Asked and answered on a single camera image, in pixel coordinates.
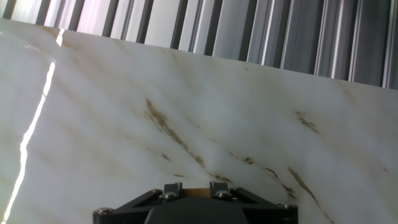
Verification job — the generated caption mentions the white marble pattern mat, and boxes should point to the white marble pattern mat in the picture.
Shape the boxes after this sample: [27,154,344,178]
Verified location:
[0,18,398,224]

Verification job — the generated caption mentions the light wooden jenga block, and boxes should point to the light wooden jenga block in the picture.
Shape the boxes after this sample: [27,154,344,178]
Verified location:
[182,187,211,198]

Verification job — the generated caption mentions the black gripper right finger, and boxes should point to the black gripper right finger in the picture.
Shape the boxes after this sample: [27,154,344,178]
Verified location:
[209,181,299,218]

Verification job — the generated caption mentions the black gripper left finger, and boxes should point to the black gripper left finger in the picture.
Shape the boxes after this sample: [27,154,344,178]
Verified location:
[92,181,184,221]

